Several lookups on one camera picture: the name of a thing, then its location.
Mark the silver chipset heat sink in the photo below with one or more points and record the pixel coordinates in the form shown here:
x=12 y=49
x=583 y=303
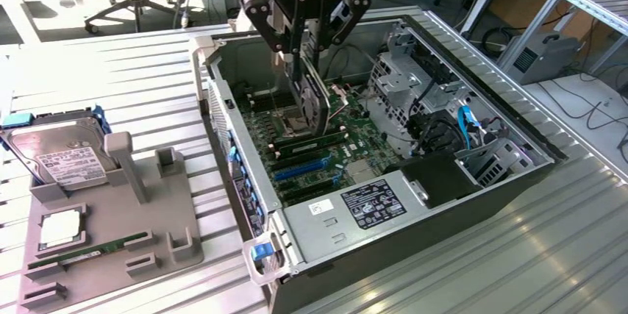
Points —
x=360 y=172

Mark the CPU socket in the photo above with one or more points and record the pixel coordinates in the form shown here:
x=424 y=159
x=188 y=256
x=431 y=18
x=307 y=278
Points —
x=284 y=123

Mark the green motherboard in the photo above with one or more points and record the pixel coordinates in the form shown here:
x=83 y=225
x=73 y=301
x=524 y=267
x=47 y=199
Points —
x=363 y=134

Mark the open black PC case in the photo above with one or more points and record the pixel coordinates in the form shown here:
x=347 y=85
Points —
x=441 y=218

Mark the graphics card with fan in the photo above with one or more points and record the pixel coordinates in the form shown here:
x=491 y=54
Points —
x=311 y=104

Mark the grey floor computer box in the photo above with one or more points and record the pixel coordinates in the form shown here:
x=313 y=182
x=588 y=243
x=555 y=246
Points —
x=544 y=60

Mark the blue expansion slot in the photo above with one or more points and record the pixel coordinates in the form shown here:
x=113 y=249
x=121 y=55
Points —
x=299 y=171

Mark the grey power supply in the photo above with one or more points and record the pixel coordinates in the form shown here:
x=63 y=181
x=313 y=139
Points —
x=333 y=233

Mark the green RAM stick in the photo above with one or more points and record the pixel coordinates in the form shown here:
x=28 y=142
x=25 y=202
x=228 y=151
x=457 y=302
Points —
x=88 y=251
x=304 y=149

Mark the blue case latch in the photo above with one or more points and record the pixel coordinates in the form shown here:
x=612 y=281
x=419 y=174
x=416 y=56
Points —
x=260 y=251

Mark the black plastic air shroud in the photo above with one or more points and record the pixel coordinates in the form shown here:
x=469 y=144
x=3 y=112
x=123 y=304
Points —
x=432 y=178

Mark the black expansion slot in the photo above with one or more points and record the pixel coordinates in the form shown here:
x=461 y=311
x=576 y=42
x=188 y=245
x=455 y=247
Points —
x=313 y=193
x=304 y=185

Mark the aluminium profile frame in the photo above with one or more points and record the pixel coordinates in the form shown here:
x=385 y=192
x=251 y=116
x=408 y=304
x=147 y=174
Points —
x=588 y=1

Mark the black office chair base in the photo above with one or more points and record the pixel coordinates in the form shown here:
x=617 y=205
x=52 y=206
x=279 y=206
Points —
x=136 y=3

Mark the metal disk bay cage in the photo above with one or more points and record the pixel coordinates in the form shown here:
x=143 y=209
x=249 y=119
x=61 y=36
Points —
x=389 y=126

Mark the silver hard disk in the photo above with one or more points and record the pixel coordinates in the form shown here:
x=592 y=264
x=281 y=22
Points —
x=64 y=152

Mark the silver CPU chip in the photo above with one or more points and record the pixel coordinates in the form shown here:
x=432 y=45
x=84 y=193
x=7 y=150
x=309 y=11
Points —
x=59 y=227

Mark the metal socket cover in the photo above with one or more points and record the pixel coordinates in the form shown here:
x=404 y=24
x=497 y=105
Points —
x=340 y=95

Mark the grey parts rack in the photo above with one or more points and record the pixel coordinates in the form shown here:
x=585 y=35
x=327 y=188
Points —
x=97 y=218

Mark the thin locking lever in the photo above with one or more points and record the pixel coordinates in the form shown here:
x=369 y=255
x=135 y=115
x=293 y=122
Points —
x=275 y=102

